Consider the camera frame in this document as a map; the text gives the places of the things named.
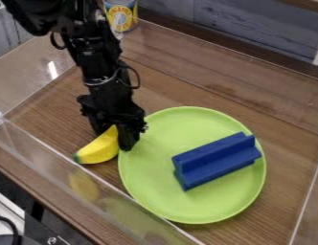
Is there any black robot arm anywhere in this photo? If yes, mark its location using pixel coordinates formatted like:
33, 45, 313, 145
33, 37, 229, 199
1, 0, 146, 151

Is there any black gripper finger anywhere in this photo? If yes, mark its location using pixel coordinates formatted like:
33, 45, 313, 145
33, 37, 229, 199
116, 123, 143, 151
87, 115, 111, 135

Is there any clear acrylic enclosure wall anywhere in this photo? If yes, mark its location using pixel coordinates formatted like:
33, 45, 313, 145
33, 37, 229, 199
0, 22, 318, 245

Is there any green round plate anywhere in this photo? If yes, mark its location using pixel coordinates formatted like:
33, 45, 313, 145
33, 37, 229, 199
118, 106, 266, 224

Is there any yellow toy banana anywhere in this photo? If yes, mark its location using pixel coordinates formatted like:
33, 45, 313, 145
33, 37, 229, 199
72, 125, 119, 165

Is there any yellow and blue can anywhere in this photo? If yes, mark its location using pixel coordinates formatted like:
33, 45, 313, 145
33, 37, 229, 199
102, 0, 138, 33

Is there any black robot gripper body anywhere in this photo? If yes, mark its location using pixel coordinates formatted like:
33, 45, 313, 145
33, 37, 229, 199
76, 79, 146, 128

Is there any blue T-shaped block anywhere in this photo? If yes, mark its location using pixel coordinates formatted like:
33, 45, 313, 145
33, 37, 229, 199
171, 132, 261, 191

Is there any black cable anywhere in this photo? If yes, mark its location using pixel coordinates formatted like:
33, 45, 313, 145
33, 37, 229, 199
0, 214, 21, 245

